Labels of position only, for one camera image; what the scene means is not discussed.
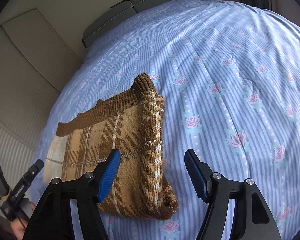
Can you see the white louvered wardrobe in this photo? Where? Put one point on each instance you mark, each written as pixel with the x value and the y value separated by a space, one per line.
pixel 35 65

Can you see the grey left headboard cushion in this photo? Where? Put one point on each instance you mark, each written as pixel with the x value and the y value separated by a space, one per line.
pixel 107 21

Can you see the blue floral striped bedsheet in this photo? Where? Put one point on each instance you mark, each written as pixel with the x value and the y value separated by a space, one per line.
pixel 230 77

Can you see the brown plaid knit sweater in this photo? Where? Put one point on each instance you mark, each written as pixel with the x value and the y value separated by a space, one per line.
pixel 131 122

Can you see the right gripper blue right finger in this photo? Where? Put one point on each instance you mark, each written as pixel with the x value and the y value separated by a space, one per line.
pixel 252 216

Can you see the person's left hand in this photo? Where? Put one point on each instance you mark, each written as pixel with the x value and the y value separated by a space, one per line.
pixel 18 227

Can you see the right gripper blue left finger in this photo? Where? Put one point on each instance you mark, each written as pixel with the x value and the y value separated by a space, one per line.
pixel 52 219

